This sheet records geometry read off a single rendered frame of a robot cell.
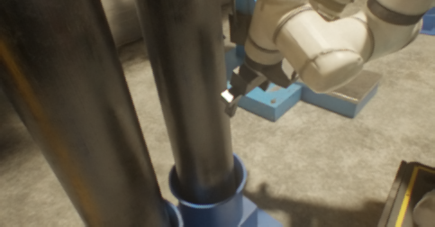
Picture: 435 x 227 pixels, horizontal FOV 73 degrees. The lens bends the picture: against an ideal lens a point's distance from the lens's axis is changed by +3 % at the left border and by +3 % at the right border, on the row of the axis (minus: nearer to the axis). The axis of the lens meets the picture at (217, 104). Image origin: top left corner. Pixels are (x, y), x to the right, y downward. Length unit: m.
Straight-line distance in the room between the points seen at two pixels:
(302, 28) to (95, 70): 0.36
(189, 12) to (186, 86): 0.19
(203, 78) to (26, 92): 0.39
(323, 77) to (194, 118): 0.45
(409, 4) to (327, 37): 0.12
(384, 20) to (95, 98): 0.51
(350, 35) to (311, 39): 0.06
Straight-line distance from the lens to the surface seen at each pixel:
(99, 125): 0.61
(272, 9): 0.52
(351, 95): 2.00
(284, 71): 0.62
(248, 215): 1.28
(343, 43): 0.49
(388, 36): 0.56
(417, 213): 0.39
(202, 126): 0.84
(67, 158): 0.66
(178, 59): 0.73
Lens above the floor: 1.21
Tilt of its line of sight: 35 degrees down
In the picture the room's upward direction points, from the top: 6 degrees counter-clockwise
